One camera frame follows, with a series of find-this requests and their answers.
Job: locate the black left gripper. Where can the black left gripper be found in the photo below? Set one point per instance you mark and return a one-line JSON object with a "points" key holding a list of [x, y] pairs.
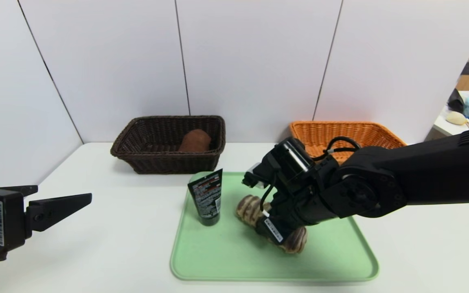
{"points": [[3, 223]]}

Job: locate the dark brown wicker basket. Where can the dark brown wicker basket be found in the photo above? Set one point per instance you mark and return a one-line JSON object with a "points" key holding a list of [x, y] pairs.
{"points": [[157, 163]]}

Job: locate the light green plastic tray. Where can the light green plastic tray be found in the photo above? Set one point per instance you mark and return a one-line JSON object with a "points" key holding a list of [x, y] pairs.
{"points": [[226, 256]]}

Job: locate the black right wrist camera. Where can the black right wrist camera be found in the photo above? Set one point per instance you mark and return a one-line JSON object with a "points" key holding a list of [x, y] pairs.
{"points": [[291, 162]]}

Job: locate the dark green cosmetic tube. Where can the dark green cosmetic tube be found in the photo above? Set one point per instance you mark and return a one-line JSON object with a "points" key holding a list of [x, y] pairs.
{"points": [[207, 199]]}

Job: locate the white side table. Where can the white side table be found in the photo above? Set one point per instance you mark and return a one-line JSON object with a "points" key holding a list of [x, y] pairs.
{"points": [[446, 128]]}

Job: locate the marbled sliced bread loaf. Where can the marbled sliced bread loaf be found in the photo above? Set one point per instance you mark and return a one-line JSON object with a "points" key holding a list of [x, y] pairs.
{"points": [[248, 209]]}

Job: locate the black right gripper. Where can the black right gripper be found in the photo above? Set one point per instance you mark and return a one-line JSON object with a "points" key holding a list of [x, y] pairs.
{"points": [[273, 231]]}

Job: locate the orange wicker basket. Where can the orange wicker basket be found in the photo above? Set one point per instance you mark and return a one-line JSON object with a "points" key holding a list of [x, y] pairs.
{"points": [[320, 132]]}

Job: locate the brown towel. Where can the brown towel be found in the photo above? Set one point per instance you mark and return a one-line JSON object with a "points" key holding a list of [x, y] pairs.
{"points": [[196, 141]]}

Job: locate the black bag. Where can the black bag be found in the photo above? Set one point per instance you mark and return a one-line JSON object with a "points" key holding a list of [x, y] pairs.
{"points": [[454, 101]]}

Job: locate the beige oval lump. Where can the beige oval lump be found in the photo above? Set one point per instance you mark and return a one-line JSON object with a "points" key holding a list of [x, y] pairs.
{"points": [[455, 118]]}

